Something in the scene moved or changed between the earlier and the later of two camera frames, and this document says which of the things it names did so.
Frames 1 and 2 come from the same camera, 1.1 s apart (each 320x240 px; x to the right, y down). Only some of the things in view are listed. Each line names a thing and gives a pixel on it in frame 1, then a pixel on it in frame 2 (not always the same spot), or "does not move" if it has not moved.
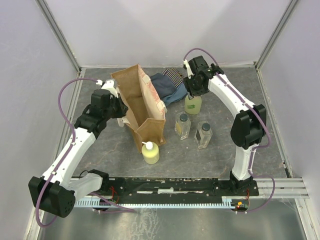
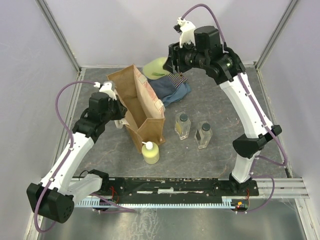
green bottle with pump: (193, 106) to (154, 69)
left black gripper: (123, 108) does not move
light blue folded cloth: (180, 93) does not move
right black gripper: (187, 82) to (175, 57)
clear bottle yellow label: (182, 126) does not move
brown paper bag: (146, 119) does not move
